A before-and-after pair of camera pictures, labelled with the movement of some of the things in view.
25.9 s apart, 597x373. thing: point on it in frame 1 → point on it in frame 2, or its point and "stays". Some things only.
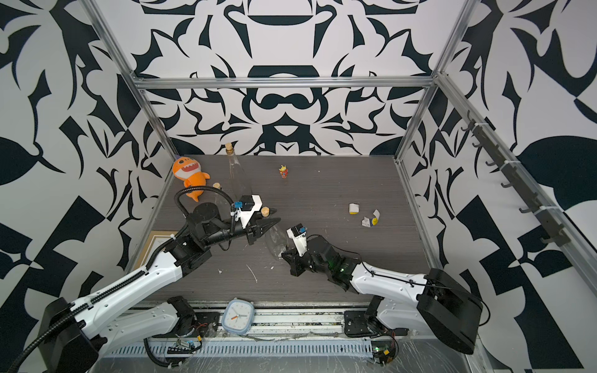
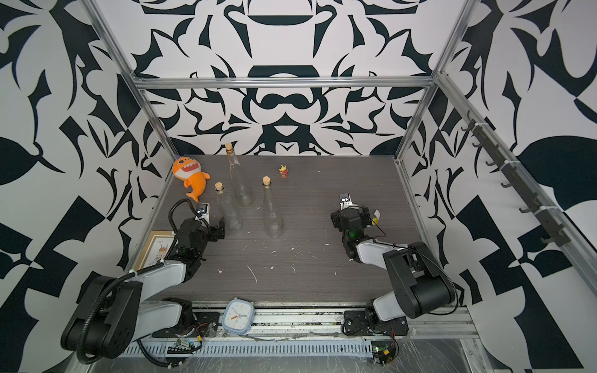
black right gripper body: [305, 263] → [337, 219]
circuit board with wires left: [185, 347] stays
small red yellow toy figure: [284, 171] stays
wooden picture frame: [155, 238] stays
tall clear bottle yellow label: [276, 237] → [274, 224]
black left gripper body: [249, 230] → [213, 235]
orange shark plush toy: [189, 171] stays
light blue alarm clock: [238, 316] stays
